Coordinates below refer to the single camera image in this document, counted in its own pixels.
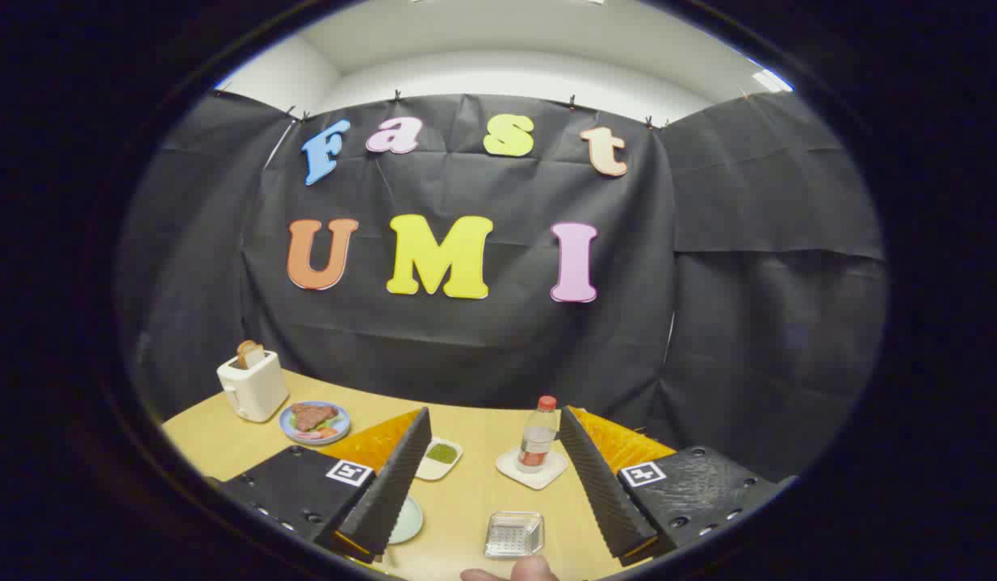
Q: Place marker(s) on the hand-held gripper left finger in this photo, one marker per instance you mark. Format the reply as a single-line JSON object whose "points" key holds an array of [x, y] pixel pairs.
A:
{"points": [[393, 492]]}

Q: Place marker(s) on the heap of green beans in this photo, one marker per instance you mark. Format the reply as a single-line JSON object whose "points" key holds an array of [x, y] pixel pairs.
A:
{"points": [[442, 453]]}

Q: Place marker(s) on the green and orange vegetable garnish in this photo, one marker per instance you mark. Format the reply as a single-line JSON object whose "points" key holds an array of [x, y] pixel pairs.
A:
{"points": [[326, 433]]}

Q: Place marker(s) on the white square coaster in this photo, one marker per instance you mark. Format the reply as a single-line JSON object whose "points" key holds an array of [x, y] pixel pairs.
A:
{"points": [[538, 481]]}

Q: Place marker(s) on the black backdrop cloth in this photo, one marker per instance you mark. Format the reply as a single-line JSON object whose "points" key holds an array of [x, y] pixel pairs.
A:
{"points": [[482, 347]]}

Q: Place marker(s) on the ceiling light panel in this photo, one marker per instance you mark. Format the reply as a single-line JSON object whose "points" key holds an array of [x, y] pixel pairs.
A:
{"points": [[771, 81]]}

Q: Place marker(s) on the brown steak piece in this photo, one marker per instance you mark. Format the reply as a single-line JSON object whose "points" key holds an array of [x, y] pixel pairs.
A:
{"points": [[312, 415]]}

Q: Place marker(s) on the clear bottle with red cap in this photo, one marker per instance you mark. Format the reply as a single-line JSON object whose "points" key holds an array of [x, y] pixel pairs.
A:
{"points": [[537, 440]]}

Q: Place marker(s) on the toasted bread slice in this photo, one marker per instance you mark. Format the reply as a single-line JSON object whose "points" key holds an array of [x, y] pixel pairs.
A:
{"points": [[250, 355]]}

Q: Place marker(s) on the small blue plate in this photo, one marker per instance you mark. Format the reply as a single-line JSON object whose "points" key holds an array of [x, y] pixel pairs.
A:
{"points": [[292, 432]]}

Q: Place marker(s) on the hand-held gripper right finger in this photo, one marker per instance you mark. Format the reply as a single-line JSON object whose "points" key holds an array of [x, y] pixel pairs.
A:
{"points": [[603, 492]]}

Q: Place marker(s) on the light green plate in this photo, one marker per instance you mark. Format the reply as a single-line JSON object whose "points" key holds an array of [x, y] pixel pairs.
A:
{"points": [[408, 520]]}

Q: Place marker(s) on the white divided tray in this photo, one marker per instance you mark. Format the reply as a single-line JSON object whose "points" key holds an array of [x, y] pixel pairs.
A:
{"points": [[429, 470]]}

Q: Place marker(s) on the white toaster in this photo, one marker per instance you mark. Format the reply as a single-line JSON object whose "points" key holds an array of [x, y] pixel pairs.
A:
{"points": [[256, 391]]}

